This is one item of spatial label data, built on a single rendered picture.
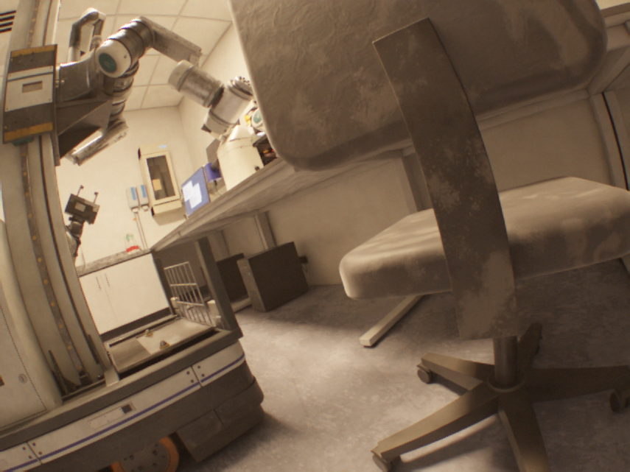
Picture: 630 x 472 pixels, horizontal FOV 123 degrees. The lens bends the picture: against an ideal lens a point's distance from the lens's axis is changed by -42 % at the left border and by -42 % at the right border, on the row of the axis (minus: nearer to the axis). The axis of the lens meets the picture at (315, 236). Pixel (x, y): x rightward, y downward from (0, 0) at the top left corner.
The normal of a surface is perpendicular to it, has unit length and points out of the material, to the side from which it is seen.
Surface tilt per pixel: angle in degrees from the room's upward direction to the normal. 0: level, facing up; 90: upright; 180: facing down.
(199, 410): 90
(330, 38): 90
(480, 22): 90
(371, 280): 90
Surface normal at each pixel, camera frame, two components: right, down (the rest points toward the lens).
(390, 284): -0.56, 0.24
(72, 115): 0.69, -0.16
